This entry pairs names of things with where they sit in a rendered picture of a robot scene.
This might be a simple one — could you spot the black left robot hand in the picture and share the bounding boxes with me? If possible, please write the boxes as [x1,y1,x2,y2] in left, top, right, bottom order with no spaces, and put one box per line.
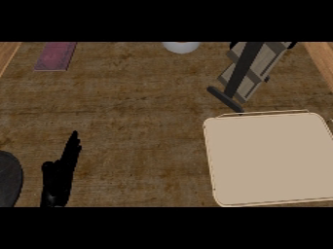
[38,129,84,208]

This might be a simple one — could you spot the beige square tray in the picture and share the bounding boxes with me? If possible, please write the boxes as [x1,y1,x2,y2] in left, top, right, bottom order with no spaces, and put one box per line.
[200,109,333,207]

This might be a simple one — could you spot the dark red rectangular board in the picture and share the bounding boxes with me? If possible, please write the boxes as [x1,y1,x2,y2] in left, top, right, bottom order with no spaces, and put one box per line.
[32,41,79,72]

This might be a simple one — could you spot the white round bowl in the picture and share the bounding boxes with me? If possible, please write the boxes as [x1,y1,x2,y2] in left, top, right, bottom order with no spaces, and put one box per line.
[161,41,202,54]

